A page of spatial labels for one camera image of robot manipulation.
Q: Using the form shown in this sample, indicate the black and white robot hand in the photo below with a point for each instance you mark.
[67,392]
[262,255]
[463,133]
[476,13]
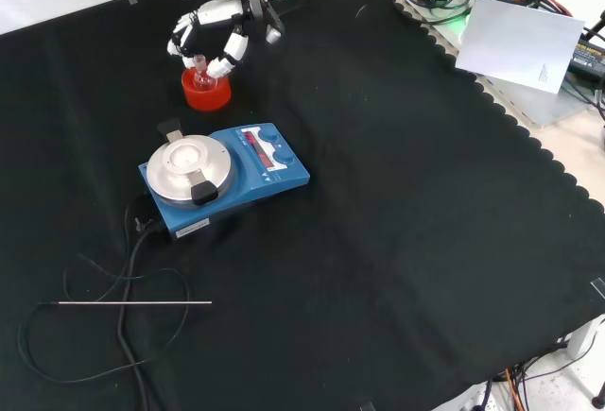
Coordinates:
[219,11]

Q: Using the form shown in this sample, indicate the clear round-bottom flask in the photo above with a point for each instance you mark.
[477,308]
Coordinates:
[204,82]

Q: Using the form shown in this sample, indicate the blue heater base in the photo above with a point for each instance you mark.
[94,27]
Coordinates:
[283,175]

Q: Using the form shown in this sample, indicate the black cloth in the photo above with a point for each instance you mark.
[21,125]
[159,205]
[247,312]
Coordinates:
[378,193]

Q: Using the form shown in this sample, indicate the pale board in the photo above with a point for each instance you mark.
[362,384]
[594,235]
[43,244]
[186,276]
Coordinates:
[515,42]

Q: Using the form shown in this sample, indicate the thin metal probe rod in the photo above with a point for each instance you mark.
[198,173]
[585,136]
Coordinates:
[142,303]

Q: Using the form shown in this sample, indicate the black power adapter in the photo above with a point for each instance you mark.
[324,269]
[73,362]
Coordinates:
[588,56]

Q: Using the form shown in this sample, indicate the white power strip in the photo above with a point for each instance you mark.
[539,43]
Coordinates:
[484,401]

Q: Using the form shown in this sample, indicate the white table leg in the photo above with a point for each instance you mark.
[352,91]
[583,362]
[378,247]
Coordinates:
[580,340]

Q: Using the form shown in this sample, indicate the grey metal base plate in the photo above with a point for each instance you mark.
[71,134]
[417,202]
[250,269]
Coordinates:
[534,104]

